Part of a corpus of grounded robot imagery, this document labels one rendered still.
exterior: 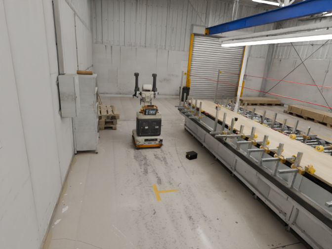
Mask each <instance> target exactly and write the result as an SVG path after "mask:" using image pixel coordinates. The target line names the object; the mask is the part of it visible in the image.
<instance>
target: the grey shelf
mask: <svg viewBox="0 0 332 249"><path fill-rule="evenodd" d="M78 75H79V91H80V107H81V111H80V113H79V115H78V117H72V120H73V133H74V147H75V155H76V154H77V151H84V150H95V149H96V154H97V153H98V149H97V148H98V147H97V145H98V138H99V115H98V86H97V74H92V75H80V74H78ZM96 101H97V103H96Z"/></svg>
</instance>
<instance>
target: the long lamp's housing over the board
mask: <svg viewBox="0 0 332 249"><path fill-rule="evenodd" d="M327 35H332V30H323V31H314V32H306V33H297V34H289V35H280V36H272V37H263V38H255V39H246V40H238V41H226V42H222V44H221V45H225V44H236V43H247V42H262V41H273V40H284V39H295V38H305V37H316V36H327Z"/></svg>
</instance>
